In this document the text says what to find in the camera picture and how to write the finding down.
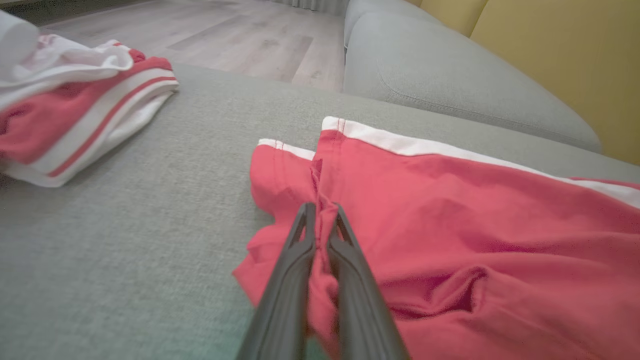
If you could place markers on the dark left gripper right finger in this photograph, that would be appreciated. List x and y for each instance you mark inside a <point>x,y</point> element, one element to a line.
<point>360,310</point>

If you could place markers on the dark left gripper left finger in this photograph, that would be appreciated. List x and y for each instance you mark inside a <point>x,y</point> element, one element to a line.
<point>285,300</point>

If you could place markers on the red shorts with white stripe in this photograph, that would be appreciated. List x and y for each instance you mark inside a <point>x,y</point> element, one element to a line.
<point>475,225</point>

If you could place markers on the red Bulls basketball jersey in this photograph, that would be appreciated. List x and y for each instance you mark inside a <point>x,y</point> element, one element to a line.
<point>60,115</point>

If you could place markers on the large grey sofa seat cushion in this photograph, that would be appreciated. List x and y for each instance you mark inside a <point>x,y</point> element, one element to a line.
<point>125,250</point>

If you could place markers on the small grey sofa cushion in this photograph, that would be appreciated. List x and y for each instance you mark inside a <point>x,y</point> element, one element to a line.
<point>450,75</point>

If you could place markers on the grey curtain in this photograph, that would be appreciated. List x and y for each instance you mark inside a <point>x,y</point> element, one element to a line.
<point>315,4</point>

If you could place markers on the narrow yellow back panel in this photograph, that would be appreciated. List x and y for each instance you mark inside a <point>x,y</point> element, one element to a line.
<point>450,12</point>

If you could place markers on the wide yellow back panel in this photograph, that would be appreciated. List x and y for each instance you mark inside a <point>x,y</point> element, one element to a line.
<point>575,60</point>

